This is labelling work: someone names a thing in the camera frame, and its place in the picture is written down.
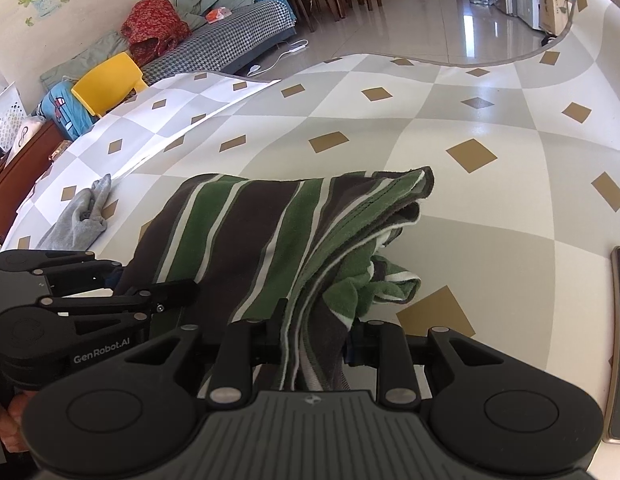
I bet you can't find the yellow plastic chair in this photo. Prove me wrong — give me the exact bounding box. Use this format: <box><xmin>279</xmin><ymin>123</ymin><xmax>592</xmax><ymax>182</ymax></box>
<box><xmin>71</xmin><ymin>52</ymin><xmax>149</xmax><ymax>118</ymax></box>

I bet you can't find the green brown striped shirt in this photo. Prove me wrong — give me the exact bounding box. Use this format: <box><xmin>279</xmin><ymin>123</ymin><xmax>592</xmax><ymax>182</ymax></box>
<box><xmin>115</xmin><ymin>166</ymin><xmax>435</xmax><ymax>392</ymax></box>

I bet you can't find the checkered diamond pattern tablecloth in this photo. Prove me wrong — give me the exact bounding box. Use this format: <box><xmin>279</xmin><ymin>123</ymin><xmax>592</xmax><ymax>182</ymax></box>
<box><xmin>0</xmin><ymin>0</ymin><xmax>620</xmax><ymax>480</ymax></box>

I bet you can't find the cardboard box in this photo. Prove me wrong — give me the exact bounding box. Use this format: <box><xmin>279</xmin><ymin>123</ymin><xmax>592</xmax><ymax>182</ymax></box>
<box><xmin>538</xmin><ymin>0</ymin><xmax>574</xmax><ymax>37</ymax></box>

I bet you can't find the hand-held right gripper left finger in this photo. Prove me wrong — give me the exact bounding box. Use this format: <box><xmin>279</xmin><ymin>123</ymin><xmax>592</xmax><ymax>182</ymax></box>
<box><xmin>122</xmin><ymin>317</ymin><xmax>287</xmax><ymax>407</ymax></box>

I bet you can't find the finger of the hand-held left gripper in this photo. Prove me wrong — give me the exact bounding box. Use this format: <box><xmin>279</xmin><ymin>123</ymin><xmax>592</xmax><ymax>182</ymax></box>
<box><xmin>37</xmin><ymin>280</ymin><xmax>199</xmax><ymax>333</ymax></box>
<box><xmin>0</xmin><ymin>249</ymin><xmax>124</xmax><ymax>297</ymax></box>

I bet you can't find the grey sweatshirt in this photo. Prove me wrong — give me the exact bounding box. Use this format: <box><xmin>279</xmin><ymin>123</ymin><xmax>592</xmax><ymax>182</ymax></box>
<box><xmin>39</xmin><ymin>174</ymin><xmax>114</xmax><ymax>252</ymax></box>

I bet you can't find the brown wooden cabinet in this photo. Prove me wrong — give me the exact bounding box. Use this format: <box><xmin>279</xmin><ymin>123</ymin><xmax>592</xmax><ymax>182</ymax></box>
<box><xmin>0</xmin><ymin>120</ymin><xmax>67</xmax><ymax>247</ymax></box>

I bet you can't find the red patterned cloth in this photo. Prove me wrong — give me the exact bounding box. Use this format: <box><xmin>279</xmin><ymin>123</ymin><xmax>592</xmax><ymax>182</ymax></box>
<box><xmin>121</xmin><ymin>0</ymin><xmax>194</xmax><ymax>69</ymax></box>

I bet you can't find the green blanket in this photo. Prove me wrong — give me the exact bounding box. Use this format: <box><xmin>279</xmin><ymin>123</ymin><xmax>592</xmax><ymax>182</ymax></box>
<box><xmin>40</xmin><ymin>30</ymin><xmax>137</xmax><ymax>92</ymax></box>

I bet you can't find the blue patterned cloth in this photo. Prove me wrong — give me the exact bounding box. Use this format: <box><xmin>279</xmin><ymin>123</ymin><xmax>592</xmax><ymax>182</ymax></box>
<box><xmin>37</xmin><ymin>82</ymin><xmax>99</xmax><ymax>142</ymax></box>

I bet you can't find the white pillow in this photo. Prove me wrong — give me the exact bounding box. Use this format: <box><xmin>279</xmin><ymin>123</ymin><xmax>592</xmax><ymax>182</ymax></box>
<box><xmin>7</xmin><ymin>115</ymin><xmax>46</xmax><ymax>162</ymax></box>

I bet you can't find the white perforated basket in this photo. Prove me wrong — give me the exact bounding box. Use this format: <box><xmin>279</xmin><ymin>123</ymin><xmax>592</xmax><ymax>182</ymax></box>
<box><xmin>0</xmin><ymin>82</ymin><xmax>29</xmax><ymax>147</ymax></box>

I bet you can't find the houndstooth covered sofa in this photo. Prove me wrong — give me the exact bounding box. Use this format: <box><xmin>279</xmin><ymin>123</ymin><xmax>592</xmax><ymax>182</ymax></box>
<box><xmin>140</xmin><ymin>0</ymin><xmax>299</xmax><ymax>87</ymax></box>

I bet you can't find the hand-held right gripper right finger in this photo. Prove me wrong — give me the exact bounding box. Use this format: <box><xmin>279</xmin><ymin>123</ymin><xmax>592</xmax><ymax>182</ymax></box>
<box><xmin>344</xmin><ymin>319</ymin><xmax>505</xmax><ymax>407</ymax></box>

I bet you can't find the person's left hand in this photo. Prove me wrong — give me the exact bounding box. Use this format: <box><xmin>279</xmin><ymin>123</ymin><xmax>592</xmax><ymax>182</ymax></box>
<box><xmin>0</xmin><ymin>391</ymin><xmax>27</xmax><ymax>456</ymax></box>

